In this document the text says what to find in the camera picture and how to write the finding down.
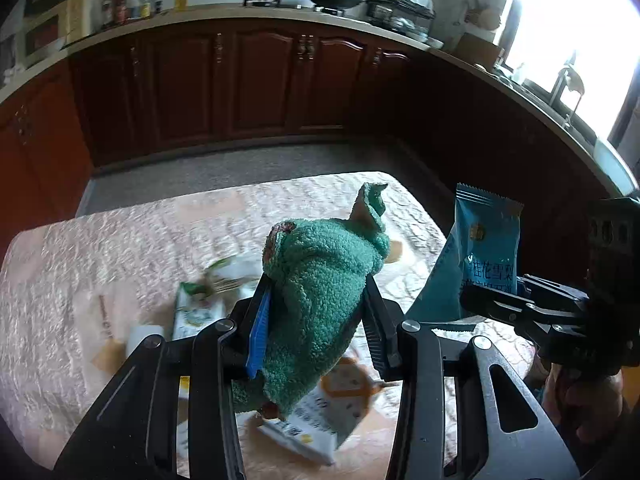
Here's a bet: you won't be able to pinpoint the sink faucet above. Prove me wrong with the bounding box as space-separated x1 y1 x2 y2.
550 63 586 131

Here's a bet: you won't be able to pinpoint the blue snack wrapper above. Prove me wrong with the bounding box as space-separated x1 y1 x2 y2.
407 183 523 332

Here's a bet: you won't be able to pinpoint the metal dish rack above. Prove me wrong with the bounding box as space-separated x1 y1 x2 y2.
366 0 436 44

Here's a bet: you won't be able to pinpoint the white microwave oven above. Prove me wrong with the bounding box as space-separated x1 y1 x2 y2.
18 0 81 67

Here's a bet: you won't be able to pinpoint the dark red kitchen cabinets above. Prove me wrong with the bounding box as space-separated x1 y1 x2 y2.
1 9 620 255

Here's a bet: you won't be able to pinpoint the embossed beige tablecloth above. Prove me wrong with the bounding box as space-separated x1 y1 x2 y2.
0 170 536 480

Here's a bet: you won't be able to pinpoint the orange white snack wrapper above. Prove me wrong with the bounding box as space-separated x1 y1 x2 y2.
257 349 401 466

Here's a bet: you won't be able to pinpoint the green white milk carton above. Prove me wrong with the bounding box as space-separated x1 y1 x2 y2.
171 254 262 340

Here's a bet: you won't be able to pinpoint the dark sauce bottle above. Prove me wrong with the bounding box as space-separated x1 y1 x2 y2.
114 0 127 25

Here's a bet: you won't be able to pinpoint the green terry cloth rag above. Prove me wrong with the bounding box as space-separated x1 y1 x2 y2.
232 182 390 418

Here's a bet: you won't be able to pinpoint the right human hand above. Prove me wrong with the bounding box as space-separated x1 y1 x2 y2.
525 356 625 443

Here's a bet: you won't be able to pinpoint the cardboard box on counter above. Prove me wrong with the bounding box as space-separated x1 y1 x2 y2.
452 32 503 72

